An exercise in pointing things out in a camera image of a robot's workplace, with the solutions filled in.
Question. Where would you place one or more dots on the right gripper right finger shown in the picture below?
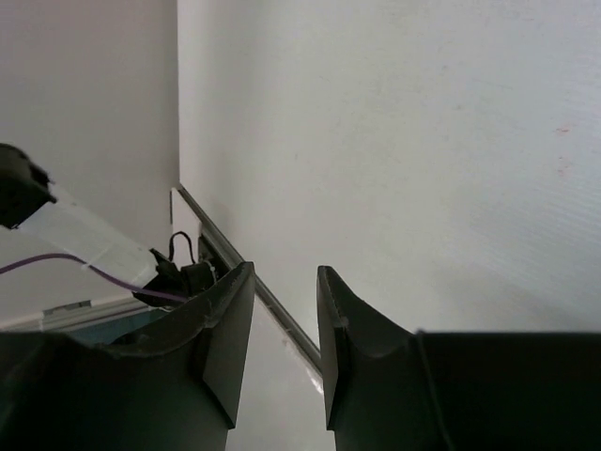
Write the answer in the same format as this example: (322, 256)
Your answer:
(386, 388)

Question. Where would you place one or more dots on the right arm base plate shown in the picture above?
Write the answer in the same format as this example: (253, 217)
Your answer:
(173, 285)

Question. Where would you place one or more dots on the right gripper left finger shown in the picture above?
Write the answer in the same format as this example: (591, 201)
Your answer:
(173, 384)

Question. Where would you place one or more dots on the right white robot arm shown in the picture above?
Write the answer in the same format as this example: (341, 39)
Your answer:
(32, 203)

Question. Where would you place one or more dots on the blue t shirt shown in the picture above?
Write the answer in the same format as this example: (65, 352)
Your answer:
(107, 332)

